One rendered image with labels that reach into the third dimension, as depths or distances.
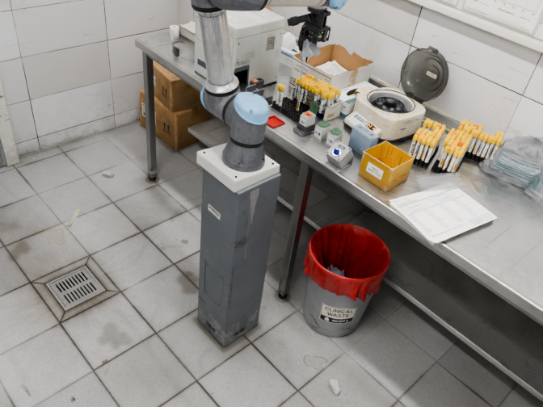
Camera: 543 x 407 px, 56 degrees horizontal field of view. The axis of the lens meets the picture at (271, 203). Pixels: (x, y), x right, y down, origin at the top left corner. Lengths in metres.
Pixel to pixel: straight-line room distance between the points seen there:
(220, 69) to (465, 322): 1.46
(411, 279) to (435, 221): 0.72
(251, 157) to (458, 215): 0.72
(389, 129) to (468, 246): 0.60
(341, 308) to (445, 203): 0.69
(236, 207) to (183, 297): 0.88
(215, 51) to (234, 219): 0.57
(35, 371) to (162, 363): 0.51
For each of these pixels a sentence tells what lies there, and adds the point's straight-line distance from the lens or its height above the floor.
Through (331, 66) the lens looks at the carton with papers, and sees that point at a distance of 2.53.
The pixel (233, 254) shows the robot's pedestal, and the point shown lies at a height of 0.58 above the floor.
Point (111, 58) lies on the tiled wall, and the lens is 3.49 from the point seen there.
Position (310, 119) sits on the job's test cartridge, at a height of 0.94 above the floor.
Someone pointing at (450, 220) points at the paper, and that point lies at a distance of 1.81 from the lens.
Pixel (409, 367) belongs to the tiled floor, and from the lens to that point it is 2.48.
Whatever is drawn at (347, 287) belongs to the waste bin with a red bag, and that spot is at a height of 0.39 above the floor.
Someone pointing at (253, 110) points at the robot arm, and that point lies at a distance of 1.65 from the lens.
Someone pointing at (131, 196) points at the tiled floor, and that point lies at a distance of 3.09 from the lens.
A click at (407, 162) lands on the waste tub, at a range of 1.86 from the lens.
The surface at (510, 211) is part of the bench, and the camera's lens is 1.99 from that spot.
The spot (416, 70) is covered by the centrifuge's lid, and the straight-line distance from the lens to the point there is 2.34.
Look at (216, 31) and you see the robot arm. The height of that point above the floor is 1.35.
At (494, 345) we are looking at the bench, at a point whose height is 0.27.
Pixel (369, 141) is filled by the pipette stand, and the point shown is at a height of 0.96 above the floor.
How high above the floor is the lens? 1.94
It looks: 39 degrees down
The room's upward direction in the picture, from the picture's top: 8 degrees clockwise
